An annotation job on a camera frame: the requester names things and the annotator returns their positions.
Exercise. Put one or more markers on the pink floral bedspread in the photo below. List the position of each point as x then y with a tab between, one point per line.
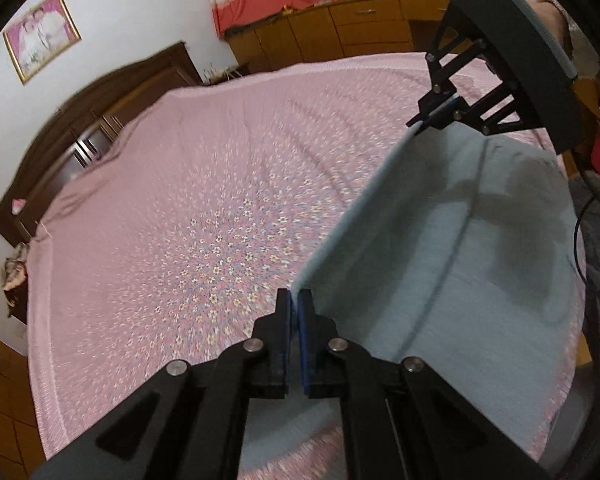
132	263

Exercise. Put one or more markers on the wooden wardrobe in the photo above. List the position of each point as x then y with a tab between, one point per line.
21	449

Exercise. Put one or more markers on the framed wedding photo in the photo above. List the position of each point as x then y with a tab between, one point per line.
40	36

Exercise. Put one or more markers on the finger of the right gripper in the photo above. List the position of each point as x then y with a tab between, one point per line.
436	108
494	113

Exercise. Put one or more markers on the clothes pile on nightstand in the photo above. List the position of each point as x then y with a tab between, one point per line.
15	283

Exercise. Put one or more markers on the pink item on headboard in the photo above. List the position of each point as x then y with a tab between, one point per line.
18	205

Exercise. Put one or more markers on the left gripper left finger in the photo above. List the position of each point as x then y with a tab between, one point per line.
270	343

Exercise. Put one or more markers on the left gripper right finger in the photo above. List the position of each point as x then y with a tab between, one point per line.
320	369

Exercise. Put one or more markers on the dark wooden headboard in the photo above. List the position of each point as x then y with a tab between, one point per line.
82	130

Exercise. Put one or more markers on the wooden drawer cabinet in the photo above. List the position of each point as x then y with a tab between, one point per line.
336	30

